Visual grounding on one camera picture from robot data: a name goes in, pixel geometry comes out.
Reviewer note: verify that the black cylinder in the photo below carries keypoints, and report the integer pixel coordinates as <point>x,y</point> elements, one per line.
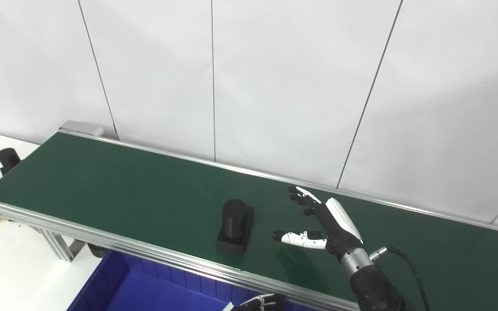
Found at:
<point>234,224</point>

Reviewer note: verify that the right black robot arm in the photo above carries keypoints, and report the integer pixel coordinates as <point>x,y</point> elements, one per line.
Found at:
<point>372,289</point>

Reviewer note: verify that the blue plastic bin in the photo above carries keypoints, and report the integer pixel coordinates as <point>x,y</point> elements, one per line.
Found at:
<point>154,293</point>

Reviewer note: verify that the aluminium conveyor leg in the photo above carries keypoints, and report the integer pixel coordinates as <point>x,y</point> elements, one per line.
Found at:
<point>59,246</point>

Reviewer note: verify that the black cylinder part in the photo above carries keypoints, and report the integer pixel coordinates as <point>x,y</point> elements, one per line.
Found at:
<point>8,159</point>

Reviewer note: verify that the grey conveyor motor housing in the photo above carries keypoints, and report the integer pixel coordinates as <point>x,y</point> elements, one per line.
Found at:
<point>80,128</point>

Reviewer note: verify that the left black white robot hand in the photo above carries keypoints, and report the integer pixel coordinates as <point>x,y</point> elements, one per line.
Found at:
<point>262,303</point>

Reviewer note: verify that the green conveyor belt aluminium frame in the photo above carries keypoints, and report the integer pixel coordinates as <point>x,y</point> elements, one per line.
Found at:
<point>145,190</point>

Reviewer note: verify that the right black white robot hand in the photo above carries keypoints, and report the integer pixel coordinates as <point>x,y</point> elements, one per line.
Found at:
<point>333,231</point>

